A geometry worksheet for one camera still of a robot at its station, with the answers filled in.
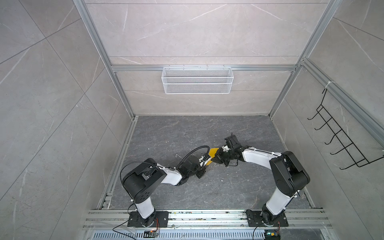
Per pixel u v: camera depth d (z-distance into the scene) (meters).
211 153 0.98
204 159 0.77
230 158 0.78
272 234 0.70
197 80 1.01
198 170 0.76
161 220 0.73
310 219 0.75
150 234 0.70
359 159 0.59
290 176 0.47
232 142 0.75
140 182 0.46
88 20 0.72
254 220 0.73
